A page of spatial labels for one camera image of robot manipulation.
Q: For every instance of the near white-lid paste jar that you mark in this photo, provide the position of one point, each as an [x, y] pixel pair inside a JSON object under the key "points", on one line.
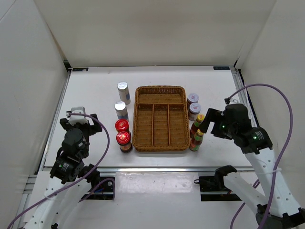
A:
{"points": [[194, 110]]}

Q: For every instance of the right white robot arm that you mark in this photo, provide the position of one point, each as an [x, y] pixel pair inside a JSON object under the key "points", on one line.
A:
{"points": [[276, 208]]}

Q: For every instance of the brown wicker divided basket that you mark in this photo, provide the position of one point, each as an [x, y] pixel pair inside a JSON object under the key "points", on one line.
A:
{"points": [[160, 119]]}

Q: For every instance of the right dark table label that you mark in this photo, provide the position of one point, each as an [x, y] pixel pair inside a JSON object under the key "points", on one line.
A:
{"points": [[221, 68]]}

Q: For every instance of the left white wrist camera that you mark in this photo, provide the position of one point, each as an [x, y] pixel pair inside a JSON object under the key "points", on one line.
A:
{"points": [[76, 116]]}

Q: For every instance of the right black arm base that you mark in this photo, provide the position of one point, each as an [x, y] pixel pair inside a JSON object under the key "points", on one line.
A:
{"points": [[210, 191]]}

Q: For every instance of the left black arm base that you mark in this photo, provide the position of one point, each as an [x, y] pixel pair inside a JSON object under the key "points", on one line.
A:
{"points": [[101, 189]]}

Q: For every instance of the near silver-lid spice jar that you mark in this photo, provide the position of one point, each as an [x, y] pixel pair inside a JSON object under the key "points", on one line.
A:
{"points": [[121, 110]]}

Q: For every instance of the white-lid paste jar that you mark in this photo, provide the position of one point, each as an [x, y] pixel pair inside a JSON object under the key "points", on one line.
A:
{"points": [[192, 98], [194, 110]]}

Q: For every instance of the silver-lid spice jar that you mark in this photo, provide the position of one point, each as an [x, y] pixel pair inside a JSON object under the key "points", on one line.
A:
{"points": [[124, 92], [121, 110]]}

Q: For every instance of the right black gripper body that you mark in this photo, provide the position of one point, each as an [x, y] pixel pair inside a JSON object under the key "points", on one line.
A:
{"points": [[222, 129]]}

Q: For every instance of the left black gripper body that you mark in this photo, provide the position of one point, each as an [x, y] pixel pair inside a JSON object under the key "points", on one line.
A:
{"points": [[87, 129]]}

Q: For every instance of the far silver-lid spice jar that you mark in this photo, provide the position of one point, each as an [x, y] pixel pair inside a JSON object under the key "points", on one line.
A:
{"points": [[124, 92]]}

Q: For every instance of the red-lid sauce jar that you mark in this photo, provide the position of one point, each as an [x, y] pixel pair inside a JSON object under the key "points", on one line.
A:
{"points": [[122, 125], [123, 138]]}

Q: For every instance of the dark table label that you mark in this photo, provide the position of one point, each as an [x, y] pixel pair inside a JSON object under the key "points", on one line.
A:
{"points": [[80, 69], [221, 68]]}

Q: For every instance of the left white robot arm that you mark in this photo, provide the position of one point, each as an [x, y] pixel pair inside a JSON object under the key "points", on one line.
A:
{"points": [[70, 178]]}

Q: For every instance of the far white-lid paste jar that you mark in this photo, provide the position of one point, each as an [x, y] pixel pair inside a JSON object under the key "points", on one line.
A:
{"points": [[192, 98]]}

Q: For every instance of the far red-lid sauce jar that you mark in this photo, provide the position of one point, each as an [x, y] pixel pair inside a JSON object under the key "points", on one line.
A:
{"points": [[122, 125]]}

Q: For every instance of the left dark table label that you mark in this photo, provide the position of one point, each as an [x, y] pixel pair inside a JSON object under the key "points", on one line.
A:
{"points": [[80, 69]]}

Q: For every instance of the yellow-cap sauce bottle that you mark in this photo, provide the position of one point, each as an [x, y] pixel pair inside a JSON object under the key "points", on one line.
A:
{"points": [[196, 141], [196, 124]]}

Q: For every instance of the near red-lid sauce jar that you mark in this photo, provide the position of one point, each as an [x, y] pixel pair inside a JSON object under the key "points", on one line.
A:
{"points": [[123, 138]]}

